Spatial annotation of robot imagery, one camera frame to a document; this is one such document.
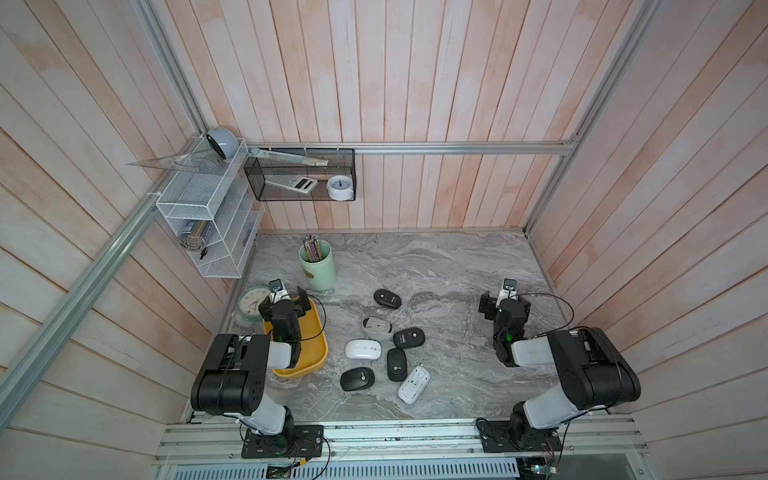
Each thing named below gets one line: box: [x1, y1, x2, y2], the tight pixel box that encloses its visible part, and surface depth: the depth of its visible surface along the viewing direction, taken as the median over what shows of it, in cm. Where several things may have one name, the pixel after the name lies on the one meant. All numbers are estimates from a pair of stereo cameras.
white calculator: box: [265, 175, 319, 194], surface depth 100 cm
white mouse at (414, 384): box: [398, 365, 431, 405], surface depth 82 cm
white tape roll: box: [327, 175, 354, 201], surface depth 97 cm
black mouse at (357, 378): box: [340, 367, 375, 391], surface depth 83 cm
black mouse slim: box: [387, 348, 408, 382], surface depth 86 cm
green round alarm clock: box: [237, 285, 271, 323], surface depth 100 cm
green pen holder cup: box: [298, 240, 336, 292], surface depth 100 cm
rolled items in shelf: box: [179, 220, 207, 252], surface depth 78 cm
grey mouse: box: [362, 316, 394, 339], surface depth 91 cm
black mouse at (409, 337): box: [393, 327, 426, 349], surface depth 90 cm
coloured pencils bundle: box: [302, 234, 322, 262], surface depth 97 cm
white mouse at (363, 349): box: [344, 339, 382, 360], surface depth 89 cm
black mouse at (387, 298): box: [374, 289, 402, 309], surface depth 100 cm
